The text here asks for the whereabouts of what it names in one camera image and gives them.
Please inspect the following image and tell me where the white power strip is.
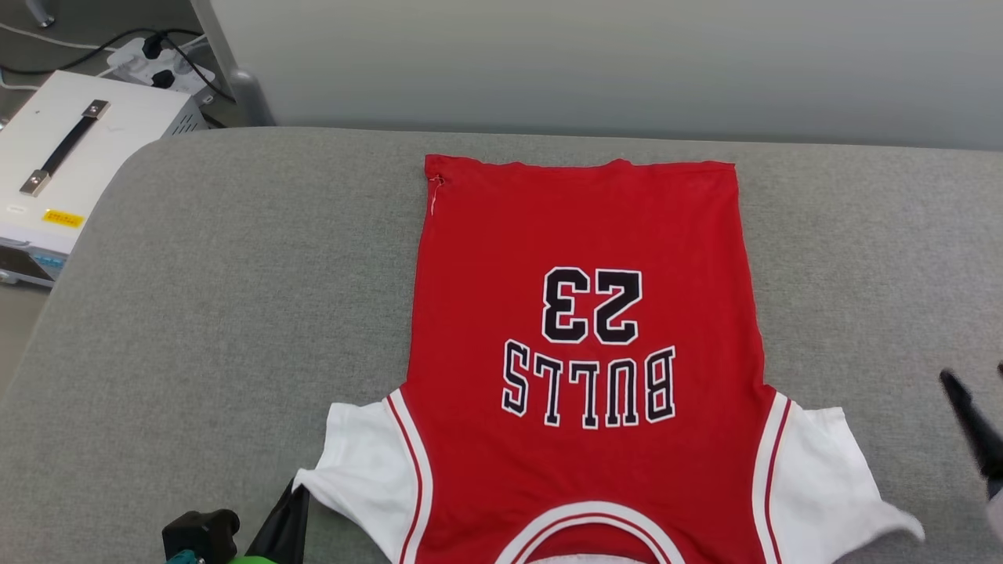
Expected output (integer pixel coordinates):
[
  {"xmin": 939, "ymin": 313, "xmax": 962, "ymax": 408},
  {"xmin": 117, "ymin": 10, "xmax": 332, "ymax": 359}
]
[{"xmin": 106, "ymin": 35, "xmax": 216, "ymax": 99}]

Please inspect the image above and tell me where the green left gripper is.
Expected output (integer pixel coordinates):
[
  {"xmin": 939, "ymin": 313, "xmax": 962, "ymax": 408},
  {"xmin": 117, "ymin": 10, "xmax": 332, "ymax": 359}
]
[{"xmin": 227, "ymin": 479, "xmax": 311, "ymax": 564}]

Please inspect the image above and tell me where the black power cable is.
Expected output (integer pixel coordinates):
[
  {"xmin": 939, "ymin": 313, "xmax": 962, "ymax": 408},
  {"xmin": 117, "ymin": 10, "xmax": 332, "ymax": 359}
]
[{"xmin": 0, "ymin": 27, "xmax": 236, "ymax": 103}]

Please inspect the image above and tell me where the white power box with handle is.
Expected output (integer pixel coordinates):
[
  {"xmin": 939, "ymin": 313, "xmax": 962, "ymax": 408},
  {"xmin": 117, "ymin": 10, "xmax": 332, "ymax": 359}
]
[{"xmin": 0, "ymin": 70, "xmax": 208, "ymax": 288}]

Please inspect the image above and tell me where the red white basketball jersey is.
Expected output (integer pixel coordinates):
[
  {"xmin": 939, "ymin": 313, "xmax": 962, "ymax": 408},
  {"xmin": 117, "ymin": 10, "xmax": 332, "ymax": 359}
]
[{"xmin": 294, "ymin": 154, "xmax": 925, "ymax": 564}]

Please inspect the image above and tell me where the thick grey metal post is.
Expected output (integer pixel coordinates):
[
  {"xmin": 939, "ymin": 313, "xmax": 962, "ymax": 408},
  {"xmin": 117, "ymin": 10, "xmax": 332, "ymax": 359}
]
[{"xmin": 190, "ymin": 0, "xmax": 277, "ymax": 128}]

